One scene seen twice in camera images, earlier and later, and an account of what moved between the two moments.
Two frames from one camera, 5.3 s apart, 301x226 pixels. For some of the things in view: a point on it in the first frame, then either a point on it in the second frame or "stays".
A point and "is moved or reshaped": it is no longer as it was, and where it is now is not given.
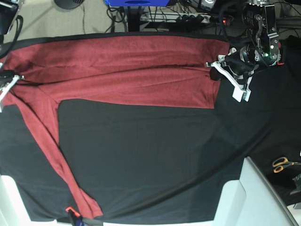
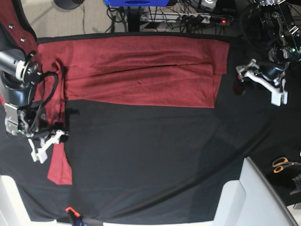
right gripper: x=245 y=60 to x=274 y=72
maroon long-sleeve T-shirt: x=170 y=70 is moved or reshaped
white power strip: x=185 y=17 stays
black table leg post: x=134 y=12 stays
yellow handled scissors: x=279 y=164 stays
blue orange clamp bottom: x=77 y=216 stays
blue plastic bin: x=138 y=3 stays
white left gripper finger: x=14 y=80 to x=54 y=139
